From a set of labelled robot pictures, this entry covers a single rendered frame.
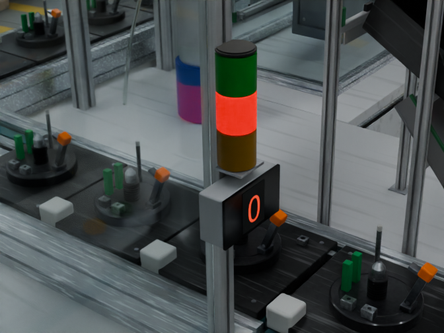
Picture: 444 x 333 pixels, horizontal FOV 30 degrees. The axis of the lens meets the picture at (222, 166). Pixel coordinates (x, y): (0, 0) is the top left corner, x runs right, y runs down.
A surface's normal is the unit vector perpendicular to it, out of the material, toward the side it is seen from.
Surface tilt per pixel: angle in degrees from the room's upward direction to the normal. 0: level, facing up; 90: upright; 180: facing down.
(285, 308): 0
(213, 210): 90
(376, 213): 0
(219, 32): 90
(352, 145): 0
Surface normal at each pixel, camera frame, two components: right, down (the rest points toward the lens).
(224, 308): 0.80, 0.28
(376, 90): -0.02, -0.88
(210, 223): -0.61, 0.38
